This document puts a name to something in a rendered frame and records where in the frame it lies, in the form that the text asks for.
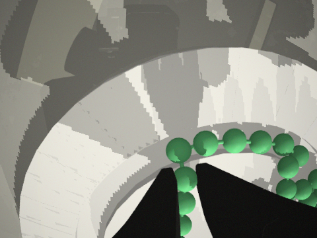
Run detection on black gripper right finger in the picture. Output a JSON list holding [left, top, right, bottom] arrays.
[[195, 162, 317, 238]]

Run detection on white round board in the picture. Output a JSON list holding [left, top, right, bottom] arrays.
[[19, 47, 317, 238]]

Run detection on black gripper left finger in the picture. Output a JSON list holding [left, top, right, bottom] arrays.
[[112, 167, 180, 238]]

